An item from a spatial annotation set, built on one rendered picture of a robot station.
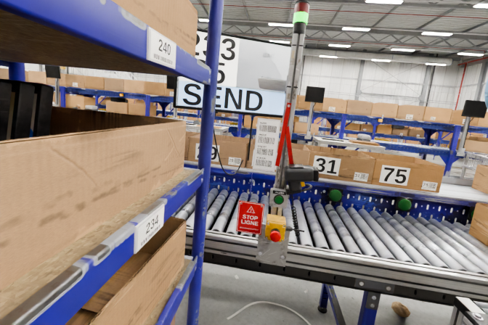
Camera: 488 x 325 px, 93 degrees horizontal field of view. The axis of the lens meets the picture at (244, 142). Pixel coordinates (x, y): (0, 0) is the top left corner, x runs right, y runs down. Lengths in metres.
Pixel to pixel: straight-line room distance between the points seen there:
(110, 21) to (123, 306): 0.32
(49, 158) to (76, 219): 0.07
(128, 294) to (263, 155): 0.64
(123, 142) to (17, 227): 0.12
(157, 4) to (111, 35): 0.15
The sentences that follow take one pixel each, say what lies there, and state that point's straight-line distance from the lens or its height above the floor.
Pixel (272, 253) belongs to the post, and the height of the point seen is 0.71.
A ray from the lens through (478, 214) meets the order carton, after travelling 1.68.
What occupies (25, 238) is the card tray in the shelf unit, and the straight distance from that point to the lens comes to 0.24.
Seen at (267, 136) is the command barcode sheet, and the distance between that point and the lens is 0.87.
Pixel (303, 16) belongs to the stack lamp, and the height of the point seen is 1.61.
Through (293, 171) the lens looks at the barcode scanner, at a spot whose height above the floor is 1.07.
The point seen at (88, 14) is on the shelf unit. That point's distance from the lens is 0.20.
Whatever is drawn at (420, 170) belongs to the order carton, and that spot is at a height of 1.01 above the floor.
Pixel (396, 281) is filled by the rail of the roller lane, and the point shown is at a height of 0.68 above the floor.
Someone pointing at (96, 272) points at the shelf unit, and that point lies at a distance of 0.25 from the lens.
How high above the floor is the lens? 1.28
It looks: 8 degrees down
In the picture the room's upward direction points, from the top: 6 degrees clockwise
